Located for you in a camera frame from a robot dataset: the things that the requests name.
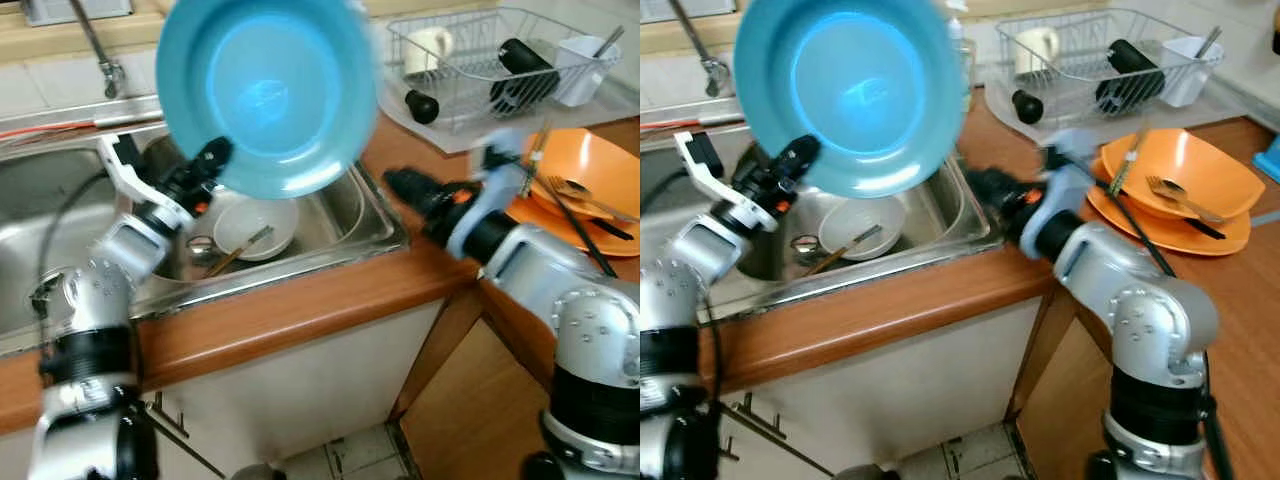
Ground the orange bowl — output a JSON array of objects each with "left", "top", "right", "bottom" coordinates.
[
  {"left": 1100, "top": 128, "right": 1268, "bottom": 221},
  {"left": 520, "top": 128, "right": 641, "bottom": 221}
]

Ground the metal cabinet handle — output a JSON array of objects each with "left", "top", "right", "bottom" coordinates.
[
  {"left": 730, "top": 393, "right": 786, "bottom": 441},
  {"left": 145, "top": 395, "right": 191, "bottom": 438}
]

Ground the blue plastic item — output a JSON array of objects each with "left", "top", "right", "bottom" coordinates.
[{"left": 1253, "top": 135, "right": 1280, "bottom": 183}]

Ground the cream mug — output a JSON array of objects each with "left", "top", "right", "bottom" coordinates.
[
  {"left": 1013, "top": 27, "right": 1061, "bottom": 76},
  {"left": 403, "top": 27, "right": 453, "bottom": 76}
]

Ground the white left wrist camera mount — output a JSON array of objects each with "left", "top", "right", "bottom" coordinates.
[
  {"left": 672, "top": 130, "right": 766, "bottom": 233},
  {"left": 97, "top": 130, "right": 196, "bottom": 233}
]

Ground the white utensil cup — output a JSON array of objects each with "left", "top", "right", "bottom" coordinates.
[
  {"left": 1160, "top": 35, "right": 1216, "bottom": 106},
  {"left": 555, "top": 35, "right": 611, "bottom": 106}
]

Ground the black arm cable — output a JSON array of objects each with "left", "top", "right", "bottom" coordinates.
[
  {"left": 1095, "top": 175, "right": 1236, "bottom": 480},
  {"left": 35, "top": 170, "right": 113, "bottom": 401},
  {"left": 540, "top": 180, "right": 616, "bottom": 279},
  {"left": 695, "top": 285, "right": 726, "bottom": 441}
]

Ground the stainless steel double sink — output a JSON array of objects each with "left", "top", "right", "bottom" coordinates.
[
  {"left": 640, "top": 100, "right": 996, "bottom": 321},
  {"left": 0, "top": 95, "right": 411, "bottom": 356}
]

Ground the green banded chopsticks pair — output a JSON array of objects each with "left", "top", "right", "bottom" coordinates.
[
  {"left": 1107, "top": 122, "right": 1151, "bottom": 199},
  {"left": 517, "top": 118, "right": 553, "bottom": 199}
]

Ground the white grille fixture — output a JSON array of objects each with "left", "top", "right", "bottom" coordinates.
[
  {"left": 640, "top": 0, "right": 716, "bottom": 23},
  {"left": 20, "top": 0, "right": 133, "bottom": 26}
]

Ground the orange plate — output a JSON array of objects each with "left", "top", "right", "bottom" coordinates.
[
  {"left": 1085, "top": 160, "right": 1253, "bottom": 257},
  {"left": 505, "top": 190, "right": 641, "bottom": 258}
]

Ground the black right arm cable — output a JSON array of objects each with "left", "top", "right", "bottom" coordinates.
[
  {"left": 1095, "top": 175, "right": 1236, "bottom": 480},
  {"left": 540, "top": 180, "right": 616, "bottom": 279}
]

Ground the grey drying mat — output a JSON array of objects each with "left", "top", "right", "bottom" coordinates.
[
  {"left": 372, "top": 70, "right": 641, "bottom": 153},
  {"left": 985, "top": 70, "right": 1251, "bottom": 151}
]

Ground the white wire dish rack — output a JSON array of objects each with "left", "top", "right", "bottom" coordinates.
[
  {"left": 385, "top": 8, "right": 626, "bottom": 131},
  {"left": 995, "top": 8, "right": 1226, "bottom": 131}
]

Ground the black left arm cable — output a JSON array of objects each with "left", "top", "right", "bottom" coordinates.
[
  {"left": 35, "top": 170, "right": 113, "bottom": 401},
  {"left": 695, "top": 285, "right": 726, "bottom": 441}
]

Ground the wooden chopstick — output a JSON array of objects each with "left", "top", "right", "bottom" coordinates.
[
  {"left": 805, "top": 223, "right": 884, "bottom": 276},
  {"left": 203, "top": 225, "right": 274, "bottom": 279}
]

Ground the black bottle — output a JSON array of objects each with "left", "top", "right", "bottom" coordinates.
[
  {"left": 490, "top": 38, "right": 561, "bottom": 116},
  {"left": 1095, "top": 38, "right": 1168, "bottom": 116}
]

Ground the gold spoon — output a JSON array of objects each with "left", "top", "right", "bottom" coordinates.
[
  {"left": 1145, "top": 176, "right": 1229, "bottom": 223},
  {"left": 547, "top": 176, "right": 641, "bottom": 223}
]

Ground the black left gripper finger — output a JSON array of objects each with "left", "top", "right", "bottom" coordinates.
[
  {"left": 200, "top": 135, "right": 236, "bottom": 179},
  {"left": 785, "top": 135, "right": 823, "bottom": 181}
]

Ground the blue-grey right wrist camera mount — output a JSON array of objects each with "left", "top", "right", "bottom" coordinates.
[
  {"left": 1020, "top": 128, "right": 1101, "bottom": 259},
  {"left": 445, "top": 125, "right": 531, "bottom": 261}
]

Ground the white bowl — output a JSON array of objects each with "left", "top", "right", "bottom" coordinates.
[
  {"left": 213, "top": 195, "right": 299, "bottom": 263},
  {"left": 818, "top": 193, "right": 908, "bottom": 263}
]

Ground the white cabinet door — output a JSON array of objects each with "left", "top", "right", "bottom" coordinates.
[
  {"left": 715, "top": 295, "right": 1046, "bottom": 480},
  {"left": 140, "top": 295, "right": 446, "bottom": 480}
]

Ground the metal faucet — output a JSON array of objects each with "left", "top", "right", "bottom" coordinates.
[
  {"left": 68, "top": 0, "right": 126, "bottom": 99},
  {"left": 668, "top": 0, "right": 731, "bottom": 98}
]

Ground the teal plate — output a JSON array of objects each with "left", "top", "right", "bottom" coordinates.
[
  {"left": 155, "top": 0, "right": 381, "bottom": 199},
  {"left": 733, "top": 0, "right": 969, "bottom": 199}
]

